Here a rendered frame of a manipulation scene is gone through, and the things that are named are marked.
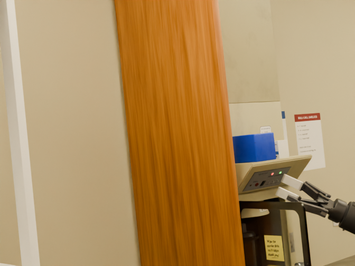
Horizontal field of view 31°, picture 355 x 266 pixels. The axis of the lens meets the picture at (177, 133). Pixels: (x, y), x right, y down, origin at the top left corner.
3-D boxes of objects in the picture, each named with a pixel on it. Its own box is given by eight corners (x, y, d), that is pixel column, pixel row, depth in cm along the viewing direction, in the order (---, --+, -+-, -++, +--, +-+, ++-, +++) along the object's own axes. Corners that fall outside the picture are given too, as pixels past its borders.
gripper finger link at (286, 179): (303, 183, 211) (303, 182, 211) (283, 174, 212) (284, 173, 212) (299, 190, 212) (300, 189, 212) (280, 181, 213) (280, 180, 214)
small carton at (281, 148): (268, 159, 218) (266, 141, 218) (278, 157, 221) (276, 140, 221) (279, 158, 214) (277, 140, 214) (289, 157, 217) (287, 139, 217)
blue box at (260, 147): (233, 163, 209) (231, 136, 209) (253, 160, 216) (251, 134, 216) (257, 162, 202) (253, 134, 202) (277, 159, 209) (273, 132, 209)
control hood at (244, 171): (227, 195, 207) (225, 164, 208) (289, 183, 229) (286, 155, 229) (254, 195, 199) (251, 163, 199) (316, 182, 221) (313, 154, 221)
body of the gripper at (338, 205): (348, 198, 206) (322, 186, 208) (347, 209, 199) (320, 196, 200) (338, 217, 209) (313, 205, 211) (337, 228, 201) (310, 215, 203)
